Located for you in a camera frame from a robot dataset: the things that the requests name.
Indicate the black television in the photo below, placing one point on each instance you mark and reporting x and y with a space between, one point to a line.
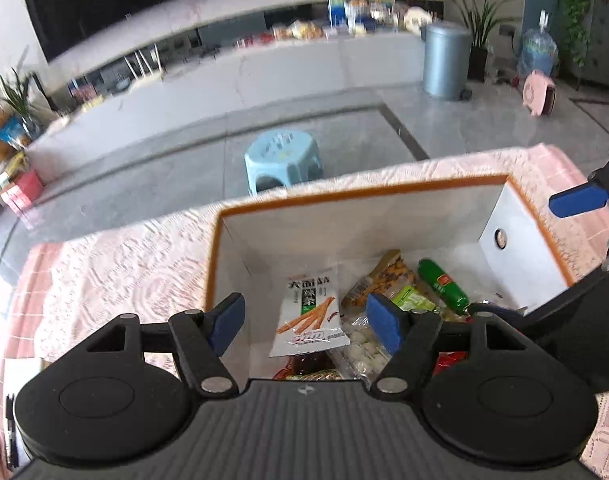
124 5

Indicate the yellow snack bags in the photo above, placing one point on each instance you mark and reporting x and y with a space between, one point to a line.
304 30

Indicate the tall leafy potted plant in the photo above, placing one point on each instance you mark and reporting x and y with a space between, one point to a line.
478 65

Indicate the pink checkered cloth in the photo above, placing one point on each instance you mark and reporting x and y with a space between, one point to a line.
29 300

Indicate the green sausage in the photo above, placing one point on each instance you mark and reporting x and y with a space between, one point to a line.
442 282

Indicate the clear packet of white candies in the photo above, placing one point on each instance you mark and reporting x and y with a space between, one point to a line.
364 350

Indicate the grey drawer cabinet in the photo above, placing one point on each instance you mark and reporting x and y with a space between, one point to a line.
604 35

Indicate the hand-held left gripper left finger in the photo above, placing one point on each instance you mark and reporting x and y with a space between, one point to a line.
229 320

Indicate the clear packet of brown snacks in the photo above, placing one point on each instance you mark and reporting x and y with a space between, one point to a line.
384 275

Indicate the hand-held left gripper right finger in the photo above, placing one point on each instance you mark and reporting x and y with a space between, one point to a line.
384 322

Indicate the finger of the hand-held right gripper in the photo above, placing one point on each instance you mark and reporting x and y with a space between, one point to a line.
574 290
576 200

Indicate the light blue plastic stool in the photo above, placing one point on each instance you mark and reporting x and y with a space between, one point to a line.
284 150

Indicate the orange cardboard box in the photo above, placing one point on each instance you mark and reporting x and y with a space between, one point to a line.
334 225

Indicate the pink storage box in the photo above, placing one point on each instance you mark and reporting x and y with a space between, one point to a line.
22 190

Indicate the small potted grass plant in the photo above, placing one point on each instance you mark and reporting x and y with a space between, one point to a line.
22 105

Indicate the white television console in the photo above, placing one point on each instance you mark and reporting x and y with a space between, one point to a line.
234 90

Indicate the green snack packet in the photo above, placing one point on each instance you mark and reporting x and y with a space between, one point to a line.
414 300

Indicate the grey trash can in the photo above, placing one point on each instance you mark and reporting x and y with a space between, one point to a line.
447 65

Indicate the green pothos plant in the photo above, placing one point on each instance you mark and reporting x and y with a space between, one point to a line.
574 0

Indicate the red braised meat packet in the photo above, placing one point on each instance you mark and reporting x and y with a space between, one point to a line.
309 365

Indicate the red and white snack packet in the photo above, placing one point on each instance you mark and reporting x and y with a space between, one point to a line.
449 362

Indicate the white router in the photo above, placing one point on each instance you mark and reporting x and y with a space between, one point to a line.
144 72

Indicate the black pen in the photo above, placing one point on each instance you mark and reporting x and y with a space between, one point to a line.
10 435

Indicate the pink heater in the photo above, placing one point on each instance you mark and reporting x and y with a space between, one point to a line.
536 95

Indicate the white stick snack packet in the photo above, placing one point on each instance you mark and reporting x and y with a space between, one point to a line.
309 320

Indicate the blue water bottle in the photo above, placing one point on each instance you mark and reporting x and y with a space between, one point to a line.
536 52

